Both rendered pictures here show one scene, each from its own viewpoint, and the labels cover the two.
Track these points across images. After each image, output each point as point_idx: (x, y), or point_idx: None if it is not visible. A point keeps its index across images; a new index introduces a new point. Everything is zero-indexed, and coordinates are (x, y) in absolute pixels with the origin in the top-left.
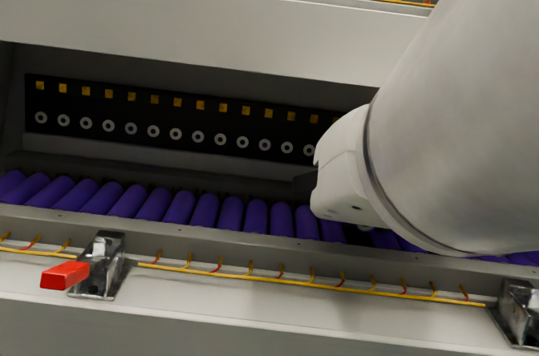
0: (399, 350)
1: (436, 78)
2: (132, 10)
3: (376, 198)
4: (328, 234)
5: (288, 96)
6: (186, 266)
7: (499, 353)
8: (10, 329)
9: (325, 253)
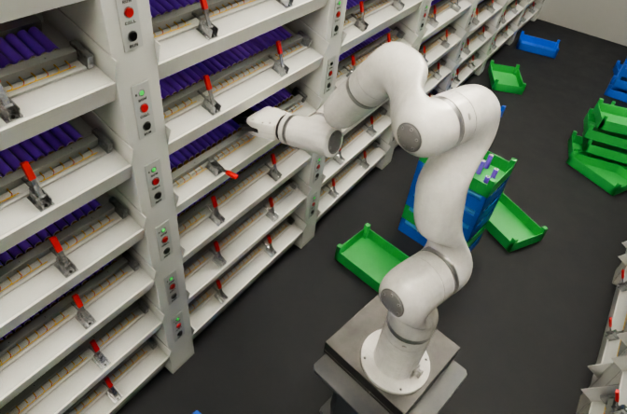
0: (265, 146)
1: (307, 146)
2: (218, 119)
3: (284, 143)
4: (234, 125)
5: None
6: (224, 155)
7: None
8: (208, 188)
9: (243, 134)
